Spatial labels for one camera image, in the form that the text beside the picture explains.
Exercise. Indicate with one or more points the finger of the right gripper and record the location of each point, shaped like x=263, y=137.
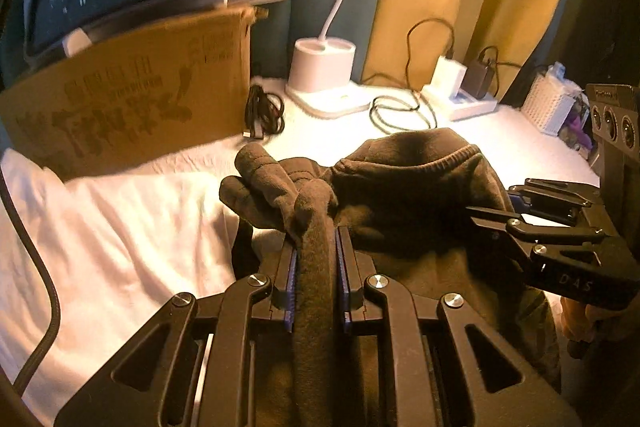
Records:
x=537, y=244
x=558, y=201

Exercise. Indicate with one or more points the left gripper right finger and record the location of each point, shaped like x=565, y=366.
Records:
x=438, y=362

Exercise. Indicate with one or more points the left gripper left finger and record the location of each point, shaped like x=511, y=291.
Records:
x=195, y=360

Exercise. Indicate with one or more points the dark brown t-shirt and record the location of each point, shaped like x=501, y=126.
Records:
x=321, y=376

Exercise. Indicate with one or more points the person right hand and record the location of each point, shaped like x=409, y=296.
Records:
x=578, y=321

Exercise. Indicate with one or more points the purple cloth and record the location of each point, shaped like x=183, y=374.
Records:
x=573, y=135

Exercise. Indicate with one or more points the white perforated plastic basket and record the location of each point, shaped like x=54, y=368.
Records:
x=550, y=99

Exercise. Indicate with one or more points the white power strip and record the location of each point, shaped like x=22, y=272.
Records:
x=461, y=106

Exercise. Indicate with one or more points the black power adapter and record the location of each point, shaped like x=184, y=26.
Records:
x=477, y=79

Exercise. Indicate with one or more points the white usb charger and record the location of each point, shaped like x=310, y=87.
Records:
x=447, y=78

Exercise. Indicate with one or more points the white quilted bed cover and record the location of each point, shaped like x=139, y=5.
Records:
x=117, y=247

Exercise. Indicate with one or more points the white desk lamp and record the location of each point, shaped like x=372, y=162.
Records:
x=340, y=36

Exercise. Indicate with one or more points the brown cardboard box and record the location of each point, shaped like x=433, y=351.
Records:
x=167, y=86

